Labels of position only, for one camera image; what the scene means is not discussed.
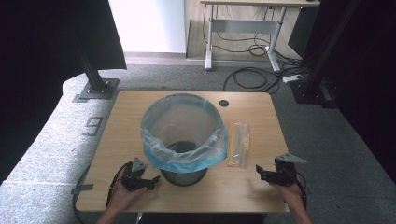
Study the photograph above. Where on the black curtain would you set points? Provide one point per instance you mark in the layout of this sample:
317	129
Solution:
46	46
367	62

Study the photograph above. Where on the person's right hand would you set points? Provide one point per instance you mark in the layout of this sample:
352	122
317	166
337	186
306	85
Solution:
292	195

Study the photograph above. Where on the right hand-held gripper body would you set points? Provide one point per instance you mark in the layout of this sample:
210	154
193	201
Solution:
285	174

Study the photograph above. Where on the desk with white metal legs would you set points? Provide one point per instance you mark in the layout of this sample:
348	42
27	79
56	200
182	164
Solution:
243	26

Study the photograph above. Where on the black metal stand with base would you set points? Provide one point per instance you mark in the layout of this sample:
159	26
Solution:
95	84

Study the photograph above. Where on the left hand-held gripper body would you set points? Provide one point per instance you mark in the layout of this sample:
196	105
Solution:
132	179

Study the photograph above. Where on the blue plastic trash bag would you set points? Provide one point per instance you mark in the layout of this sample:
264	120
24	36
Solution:
183	158

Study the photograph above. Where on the person's left hand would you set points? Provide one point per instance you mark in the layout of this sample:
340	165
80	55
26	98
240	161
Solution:
121	197

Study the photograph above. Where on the black computer tower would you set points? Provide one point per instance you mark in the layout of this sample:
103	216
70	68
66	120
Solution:
303	31

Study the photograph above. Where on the clear plastic chopsticks packet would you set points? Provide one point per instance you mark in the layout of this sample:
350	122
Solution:
239	144

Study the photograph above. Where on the white power adapter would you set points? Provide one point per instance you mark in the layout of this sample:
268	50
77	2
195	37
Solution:
292	78

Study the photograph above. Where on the grey tape strip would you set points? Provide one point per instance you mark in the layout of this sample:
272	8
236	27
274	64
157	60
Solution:
82	188

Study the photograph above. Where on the black mesh trash bin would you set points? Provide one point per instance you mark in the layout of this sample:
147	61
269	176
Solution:
183	178

